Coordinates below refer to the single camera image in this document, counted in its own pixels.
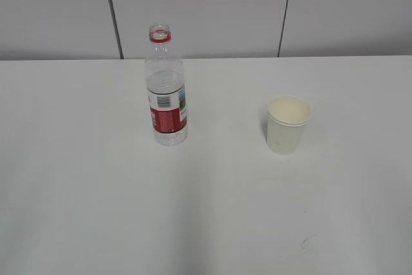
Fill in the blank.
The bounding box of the clear water bottle red label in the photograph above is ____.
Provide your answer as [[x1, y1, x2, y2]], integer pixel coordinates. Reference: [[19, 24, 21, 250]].
[[144, 24, 188, 146]]

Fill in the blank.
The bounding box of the white paper cup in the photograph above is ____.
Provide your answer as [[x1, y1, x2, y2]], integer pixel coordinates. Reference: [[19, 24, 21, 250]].
[[267, 95, 312, 155]]

